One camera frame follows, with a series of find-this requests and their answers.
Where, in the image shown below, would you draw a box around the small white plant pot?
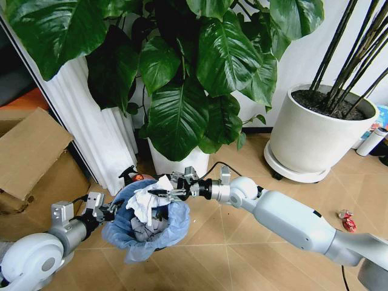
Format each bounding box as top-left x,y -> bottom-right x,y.
147,138 -> 211,176

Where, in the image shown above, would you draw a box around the white thermos bottle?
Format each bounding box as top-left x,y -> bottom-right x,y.
355,126 -> 388,157

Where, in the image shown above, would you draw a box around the white tissue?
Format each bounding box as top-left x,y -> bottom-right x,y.
125,176 -> 174,227

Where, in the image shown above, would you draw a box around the black floor cable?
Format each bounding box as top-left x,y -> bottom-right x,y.
340,264 -> 350,291

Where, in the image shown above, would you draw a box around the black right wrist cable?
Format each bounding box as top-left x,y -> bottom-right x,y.
198,161 -> 244,184

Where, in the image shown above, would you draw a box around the white ribbed column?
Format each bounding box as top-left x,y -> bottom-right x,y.
42,56 -> 139,197

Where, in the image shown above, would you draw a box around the black red spray bottle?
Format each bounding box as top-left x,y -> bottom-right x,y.
117,164 -> 153,184

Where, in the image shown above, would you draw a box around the white wheeled planter tray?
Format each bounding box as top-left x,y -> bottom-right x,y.
263,141 -> 332,184

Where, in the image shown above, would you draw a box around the large white round planter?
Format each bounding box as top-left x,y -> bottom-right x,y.
269,84 -> 380,175

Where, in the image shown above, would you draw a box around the dark tall plant stems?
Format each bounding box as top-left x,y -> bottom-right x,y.
308,0 -> 388,119

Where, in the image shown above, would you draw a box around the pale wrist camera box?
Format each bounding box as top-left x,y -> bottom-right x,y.
85,192 -> 105,218
184,165 -> 200,183

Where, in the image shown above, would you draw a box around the large green leafy plant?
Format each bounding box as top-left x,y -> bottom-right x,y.
5,0 -> 326,162

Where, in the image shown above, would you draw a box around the black round object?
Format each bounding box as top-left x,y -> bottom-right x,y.
376,132 -> 388,167

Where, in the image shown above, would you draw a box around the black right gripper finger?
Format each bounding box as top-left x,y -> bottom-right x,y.
147,187 -> 187,203
168,170 -> 187,183

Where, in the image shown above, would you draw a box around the grey crumpled garbage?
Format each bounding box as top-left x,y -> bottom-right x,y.
129,215 -> 168,243

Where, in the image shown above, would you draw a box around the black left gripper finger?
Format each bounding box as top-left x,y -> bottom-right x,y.
104,199 -> 125,214
99,211 -> 117,224

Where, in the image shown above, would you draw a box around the red crumpled wrapper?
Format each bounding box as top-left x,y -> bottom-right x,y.
337,208 -> 358,233

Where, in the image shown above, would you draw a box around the brown cardboard box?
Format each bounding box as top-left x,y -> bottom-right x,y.
0,107 -> 92,215

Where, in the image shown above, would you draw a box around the trash bin with blue bag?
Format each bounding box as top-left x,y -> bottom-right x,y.
101,178 -> 192,265

